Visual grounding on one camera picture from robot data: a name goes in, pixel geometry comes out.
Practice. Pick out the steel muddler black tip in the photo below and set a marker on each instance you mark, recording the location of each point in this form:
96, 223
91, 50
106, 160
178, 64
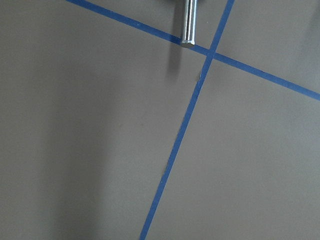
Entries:
188, 31

